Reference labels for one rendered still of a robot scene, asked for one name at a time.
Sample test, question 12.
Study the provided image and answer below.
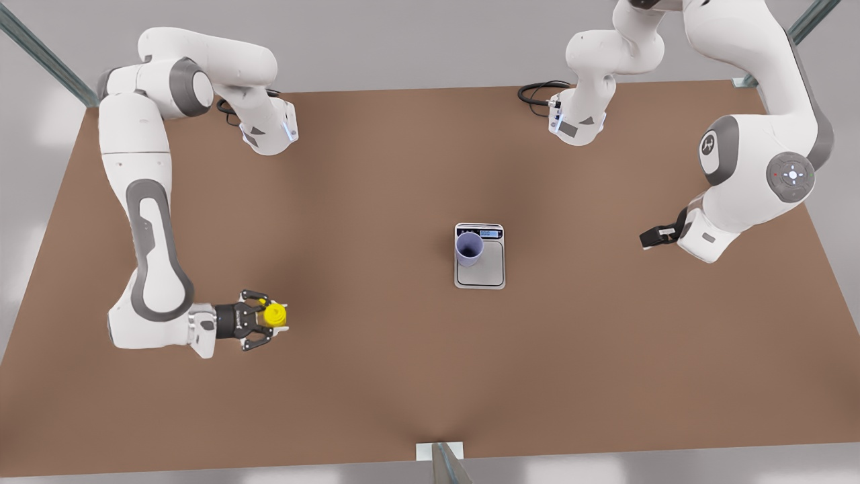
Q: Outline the silver frame post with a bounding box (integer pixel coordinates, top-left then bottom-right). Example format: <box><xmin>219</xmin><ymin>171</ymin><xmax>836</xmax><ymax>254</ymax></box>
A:
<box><xmin>0</xmin><ymin>3</ymin><xmax>101</xmax><ymax>108</ymax></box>
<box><xmin>416</xmin><ymin>441</ymin><xmax>473</xmax><ymax>484</ymax></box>
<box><xmin>732</xmin><ymin>0</ymin><xmax>842</xmax><ymax>89</ymax></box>

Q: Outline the black cable loop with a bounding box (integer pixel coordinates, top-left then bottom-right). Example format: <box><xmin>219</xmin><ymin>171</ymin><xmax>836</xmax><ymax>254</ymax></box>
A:
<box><xmin>216</xmin><ymin>87</ymin><xmax>283</xmax><ymax>128</ymax></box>
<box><xmin>517</xmin><ymin>80</ymin><xmax>572</xmax><ymax>119</ymax></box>

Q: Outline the yellow sauce bottle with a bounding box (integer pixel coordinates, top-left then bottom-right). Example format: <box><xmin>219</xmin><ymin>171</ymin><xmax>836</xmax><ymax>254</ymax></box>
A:
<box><xmin>260</xmin><ymin>299</ymin><xmax>290</xmax><ymax>331</ymax></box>

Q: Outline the lilac cup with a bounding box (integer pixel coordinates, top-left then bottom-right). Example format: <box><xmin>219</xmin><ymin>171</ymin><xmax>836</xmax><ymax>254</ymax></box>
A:
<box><xmin>456</xmin><ymin>232</ymin><xmax>484</xmax><ymax>268</ymax></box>

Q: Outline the grey kitchen scale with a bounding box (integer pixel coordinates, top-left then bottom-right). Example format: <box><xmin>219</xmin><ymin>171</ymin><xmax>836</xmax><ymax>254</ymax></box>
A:
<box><xmin>454</xmin><ymin>223</ymin><xmax>506</xmax><ymax>290</ymax></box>

